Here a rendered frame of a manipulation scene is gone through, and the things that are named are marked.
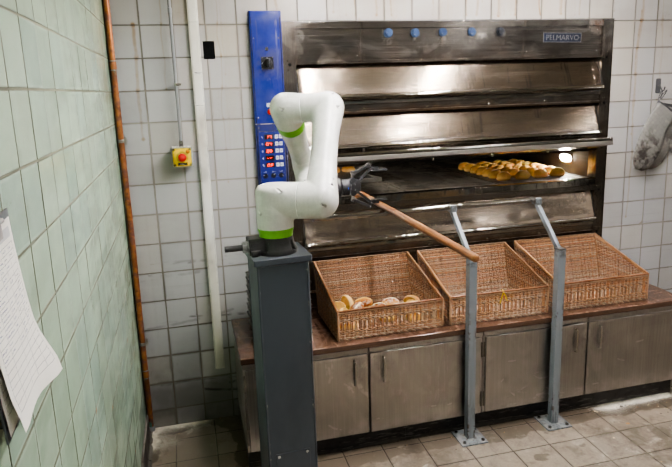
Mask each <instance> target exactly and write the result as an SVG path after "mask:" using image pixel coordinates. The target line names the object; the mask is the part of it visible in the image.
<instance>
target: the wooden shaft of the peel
mask: <svg viewBox="0 0 672 467"><path fill-rule="evenodd" d="M360 192H361V193H362V194H363V195H365V196H366V197H367V198H369V199H370V200H371V199H374V197H372V196H370V195H368V194H367V193H365V192H363V191H360ZM374 205H376V206H378V207H380V208H381V209H383V210H385V211H386V212H388V213H390V214H392V215H393V216H395V217H397V218H399V219H400V220H402V221H404V222H405V223H407V224H409V225H411V226H412V227H414V228H416V229H417V230H419V231H421V232H423V233H424V234H426V235H428V236H429V237H431V238H433V239H435V240H436V241H438V242H440V243H442V244H443V245H445V246H447V247H448V248H450V249H452V250H454V251H455V252H457V253H459V254H460V255H462V256H464V257H466V258H467V259H469V260H471V261H472V262H479V260H480V256H479V255H478V254H476V253H474V252H473V251H471V250H469V249H467V248H465V247H463V246H462V245H460V244H458V243H456V242H454V241H452V240H451V239H449V238H447V237H445V236H443V235H442V234H440V233H438V232H436V231H434V230H432V229H431V228H429V227H427V226H425V225H423V224H421V223H420V222H418V221H416V220H414V219H412V218H410V217H409V216H407V215H405V214H403V213H401V212H400V211H398V210H396V209H394V208H392V207H390V206H389V205H387V204H385V203H383V202H381V201H379V203H374Z"/></svg>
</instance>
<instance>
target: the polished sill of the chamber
mask: <svg viewBox="0 0 672 467"><path fill-rule="evenodd" d="M589 185H595V179H594V178H590V177H586V178H574V179H561V180H548V181H535V182H522V183H509V184H496V185H484V186H471V187H458V188H445V189H432V190H419V191H406V192H393V193H381V194H368V195H370V196H372V197H374V198H387V200H384V201H381V202H392V201H404V200H417V199H429V198H441V197H453V196H466V195H478V194H490V193H503V192H515V191H527V190H539V189H552V188H564V187H576V186H589ZM354 197H355V198H356V199H358V200H360V201H362V202H365V203H369V202H368V201H366V200H365V199H364V198H362V197H361V196H359V195H355V196H354ZM351 198H352V196H342V197H341V198H339V204H338V206H343V205H355V204H360V203H357V202H352V201H351Z"/></svg>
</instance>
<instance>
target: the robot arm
mask: <svg viewBox="0 0 672 467"><path fill-rule="evenodd" d="M270 113H271V116H272V118H273V121H274V123H275V125H276V127H277V129H278V131H279V133H280V135H281V137H282V138H283V140H284V142H285V144H286V146H287V148H288V150H289V153H290V156H291V160H292V167H293V171H294V174H295V179H296V182H268V183H264V184H261V185H259V186H258V187H257V188H256V190H255V199H256V216H257V229H258V232H259V235H253V236H246V241H244V242H242V243H241V245H235V246H225V247H224V249H225V253H229V252H238V251H242V253H245V254H246V253H248V254H249V255H250V256H251V257H252V258H254V257H259V256H266V257H279V256H287V255H291V254H294V253H296V252H297V251H298V246H297V245H296V243H295V241H294V238H293V229H294V220H295V219H324V218H327V217H329V216H331V215H332V214H333V213H334V212H335V211H336V209H337V207H338V204H339V198H341V196H347V195H351V196H352V198H351V201H352V202H357V203H360V204H362V205H364V206H367V207H369V208H371V207H372V204H374V203H379V201H384V200H387V198H374V199H371V200H370V199H369V198H367V197H366V196H365V195H363V194H362V193H361V192H360V191H361V182H360V181H361V180H362V179H363V178H364V177H365V176H366V175H367V174H368V173H369V172H370V171H386V170H387V169H386V168H379V167H378V166H373V167H372V166H371V164H370V163H366V164H365V165H363V166H361V167H360V168H358V169H356V170H355V171H350V174H351V178H348V179H340V178H339V177H337V152H338V141H339V133H340V127H341V122H342V118H343V113H344V103H343V100H342V98H341V97H340V96H339V95H338V94H336V93H334V92H331V91H324V92H315V93H290V92H282V93H279V94H277V95H276V96H275V97H274V98H273V99H272V101H271V103H270ZM305 122H311V123H312V145H311V150H310V148H309V145H308V141H307V136H306V127H305ZM367 167H368V168H367ZM366 168H367V169H366ZM364 169H366V170H365V171H364V172H363V173H362V174H361V175H360V176H359V177H357V178H354V176H355V175H356V174H357V173H359V172H360V171H362V170H364ZM356 194H359V195H360V196H361V197H363V198H364V199H365V200H366V201H368V202H369V204H367V203H365V202H362V201H360V200H358V199H356V198H355V197H354V196H355V195H356Z"/></svg>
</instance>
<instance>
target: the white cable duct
mask: <svg viewBox="0 0 672 467"><path fill-rule="evenodd" d="M186 3H187V15H188V28H189V40H190V53H191V65H192V78H193V90H194V103H195V115H196V128H197V140H198V153H199V165H200V178H201V190H202V203H203V215H204V227H205V240H206V252H207V265H208V277H209V290H210V302H211V315H212V327H213V340H214V352H215V365H216V369H220V368H225V362H224V349H223V336H222V323H221V310H220V297H219V284H218V271H217V258H216V245H215V232H214V219H213V206H212V193H211V180H210V167H209V154H208V141H207V128H206V115H205V102H204V89H203V76H202V63H201V50H200V37H199V23H198V10H197V0H186Z"/></svg>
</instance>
